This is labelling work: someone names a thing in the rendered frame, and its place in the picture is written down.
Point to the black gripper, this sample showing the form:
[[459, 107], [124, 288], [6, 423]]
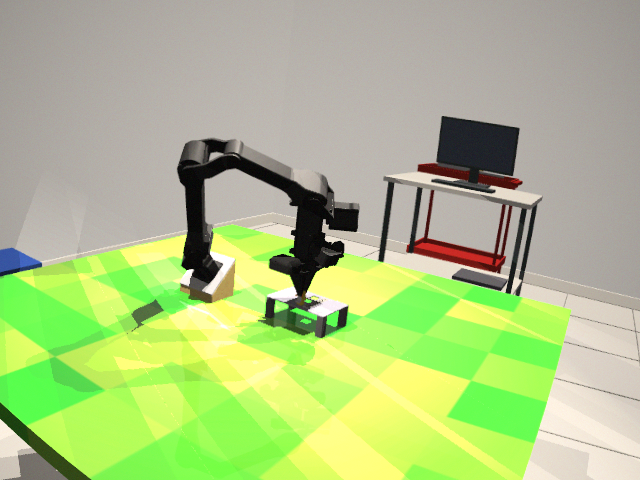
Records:
[[301, 270]]

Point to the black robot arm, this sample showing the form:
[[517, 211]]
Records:
[[307, 189]]

